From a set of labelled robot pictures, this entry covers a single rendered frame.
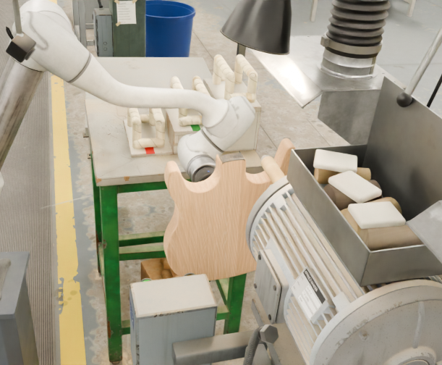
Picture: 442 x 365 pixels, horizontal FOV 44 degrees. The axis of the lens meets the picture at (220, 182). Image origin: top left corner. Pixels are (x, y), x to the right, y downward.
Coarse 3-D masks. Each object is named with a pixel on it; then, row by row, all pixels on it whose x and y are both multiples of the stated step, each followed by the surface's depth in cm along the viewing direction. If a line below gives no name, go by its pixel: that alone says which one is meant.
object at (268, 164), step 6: (270, 156) 126; (264, 162) 125; (270, 162) 124; (264, 168) 125; (270, 168) 122; (276, 168) 122; (270, 174) 122; (276, 174) 120; (282, 174) 120; (276, 180) 119
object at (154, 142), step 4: (136, 140) 188; (140, 140) 188; (144, 140) 188; (148, 140) 188; (152, 140) 189; (156, 140) 189; (160, 140) 189; (164, 140) 191; (136, 144) 188; (140, 144) 188; (144, 144) 188; (148, 144) 189; (152, 144) 189; (156, 144) 189; (160, 144) 190
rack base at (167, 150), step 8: (128, 128) 202; (144, 128) 203; (152, 128) 204; (128, 136) 197; (144, 136) 198; (152, 136) 198; (128, 144) 194; (168, 144) 194; (136, 152) 188; (144, 152) 188; (160, 152) 189; (168, 152) 189
